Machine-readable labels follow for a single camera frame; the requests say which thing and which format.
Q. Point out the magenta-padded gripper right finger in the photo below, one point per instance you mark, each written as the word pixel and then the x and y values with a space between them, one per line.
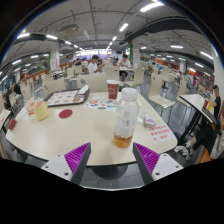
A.
pixel 165 165

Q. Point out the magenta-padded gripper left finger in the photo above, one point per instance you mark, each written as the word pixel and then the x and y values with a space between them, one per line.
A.
pixel 58 165

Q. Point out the clear bottle with amber drink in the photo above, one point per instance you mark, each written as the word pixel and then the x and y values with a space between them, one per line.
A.
pixel 126 120

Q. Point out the white table sign red text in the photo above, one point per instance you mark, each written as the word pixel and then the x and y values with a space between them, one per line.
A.
pixel 161 134

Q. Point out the clear plastic bag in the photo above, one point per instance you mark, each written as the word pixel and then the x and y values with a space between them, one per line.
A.
pixel 148 121

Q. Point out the flat round red coaster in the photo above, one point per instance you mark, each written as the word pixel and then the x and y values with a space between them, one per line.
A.
pixel 65 113

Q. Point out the person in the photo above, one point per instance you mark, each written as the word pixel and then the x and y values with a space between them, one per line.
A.
pixel 94 66
pixel 8 97
pixel 124 64
pixel 17 89
pixel 217 101
pixel 206 133

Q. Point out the yellow cup with pink inside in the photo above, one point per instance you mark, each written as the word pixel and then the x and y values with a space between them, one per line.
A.
pixel 41 111

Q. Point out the crumpled food wrapper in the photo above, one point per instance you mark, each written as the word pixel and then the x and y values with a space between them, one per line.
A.
pixel 29 107

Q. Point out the cream dining table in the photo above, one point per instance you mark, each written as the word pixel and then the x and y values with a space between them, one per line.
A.
pixel 196 103

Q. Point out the cream chairs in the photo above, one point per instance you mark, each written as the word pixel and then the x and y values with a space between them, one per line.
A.
pixel 156 88

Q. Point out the cream chair with round hole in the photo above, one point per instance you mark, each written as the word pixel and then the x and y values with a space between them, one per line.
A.
pixel 95 82
pixel 53 87

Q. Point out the white paper napkin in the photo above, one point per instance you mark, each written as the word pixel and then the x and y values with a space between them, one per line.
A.
pixel 83 89

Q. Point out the red paper cup with lid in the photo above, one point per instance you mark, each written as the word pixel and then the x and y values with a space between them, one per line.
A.
pixel 113 90

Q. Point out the ceiling air conditioner unit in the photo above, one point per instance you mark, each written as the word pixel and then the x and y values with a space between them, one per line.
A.
pixel 70 29

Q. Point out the ceiling lights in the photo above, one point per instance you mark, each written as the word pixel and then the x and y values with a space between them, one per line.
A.
pixel 151 6

